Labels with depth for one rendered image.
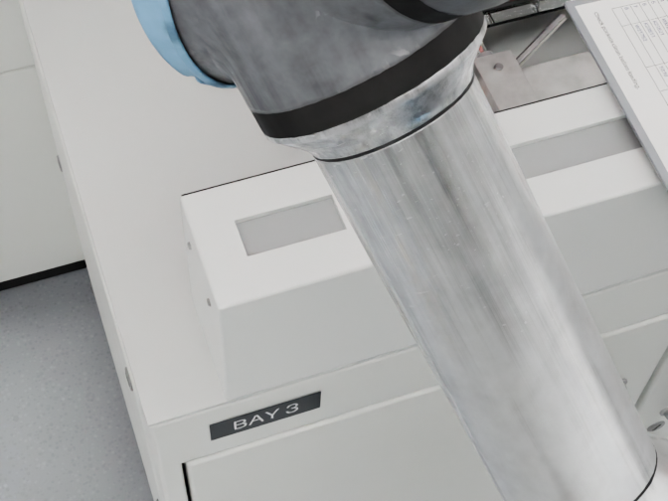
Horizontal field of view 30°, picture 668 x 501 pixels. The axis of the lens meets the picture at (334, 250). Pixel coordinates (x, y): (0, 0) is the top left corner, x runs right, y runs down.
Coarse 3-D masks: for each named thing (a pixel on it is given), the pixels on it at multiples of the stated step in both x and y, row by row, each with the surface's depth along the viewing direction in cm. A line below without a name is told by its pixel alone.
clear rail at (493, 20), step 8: (544, 0) 104; (552, 0) 104; (560, 0) 104; (568, 0) 104; (504, 8) 103; (512, 8) 103; (520, 8) 103; (528, 8) 103; (536, 8) 103; (544, 8) 104; (552, 8) 104; (560, 8) 104; (488, 16) 102; (496, 16) 103; (504, 16) 103; (512, 16) 103; (520, 16) 103; (528, 16) 104; (488, 24) 103; (496, 24) 103
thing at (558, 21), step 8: (560, 16) 104; (552, 24) 103; (560, 24) 103; (544, 32) 103; (552, 32) 103; (536, 40) 102; (544, 40) 102; (528, 48) 102; (536, 48) 102; (520, 56) 101; (528, 56) 101; (520, 64) 101
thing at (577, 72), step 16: (544, 64) 103; (560, 64) 103; (576, 64) 103; (592, 64) 103; (528, 80) 102; (544, 80) 102; (560, 80) 102; (576, 80) 102; (592, 80) 102; (544, 96) 101
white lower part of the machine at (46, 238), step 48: (0, 0) 137; (0, 48) 143; (0, 96) 150; (0, 144) 157; (48, 144) 160; (0, 192) 165; (48, 192) 168; (0, 240) 173; (48, 240) 177; (0, 288) 189
